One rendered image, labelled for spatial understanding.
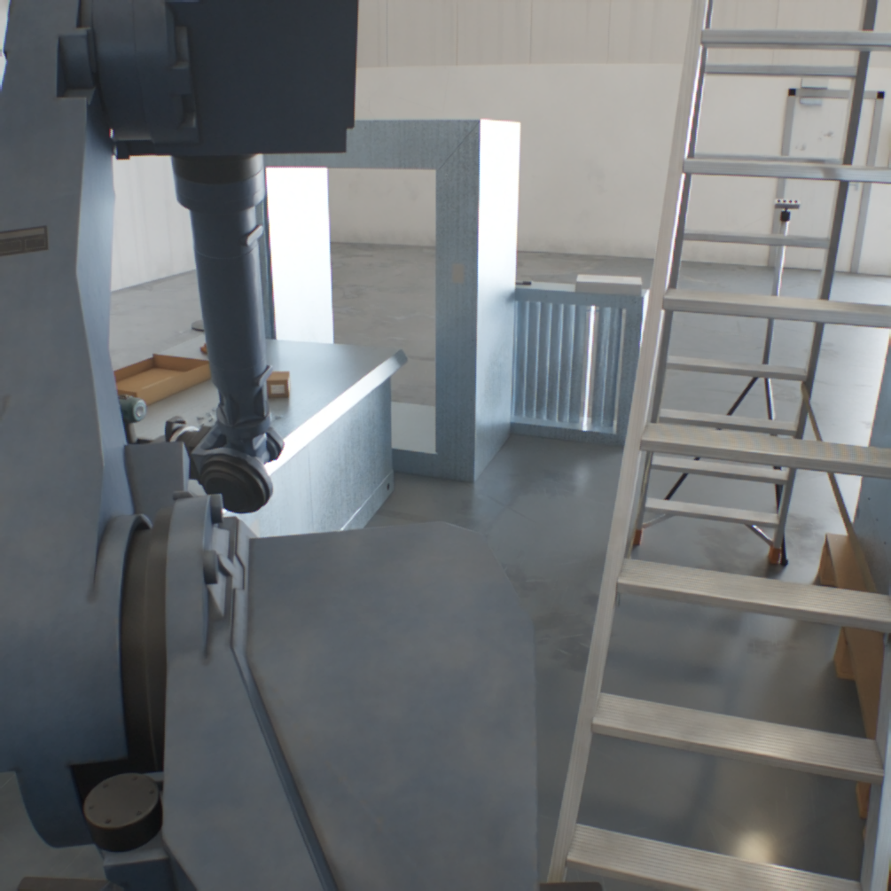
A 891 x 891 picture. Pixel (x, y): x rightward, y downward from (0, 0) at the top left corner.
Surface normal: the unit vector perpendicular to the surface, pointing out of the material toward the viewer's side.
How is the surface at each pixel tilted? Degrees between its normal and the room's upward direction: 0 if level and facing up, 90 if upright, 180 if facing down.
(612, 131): 90
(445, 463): 90
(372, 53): 90
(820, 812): 0
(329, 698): 15
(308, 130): 120
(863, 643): 0
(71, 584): 31
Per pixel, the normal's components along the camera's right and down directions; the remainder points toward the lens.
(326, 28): 0.18, 0.77
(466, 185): -0.32, 0.34
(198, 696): 0.09, -0.70
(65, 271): 0.15, -0.39
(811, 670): 0.00, -0.93
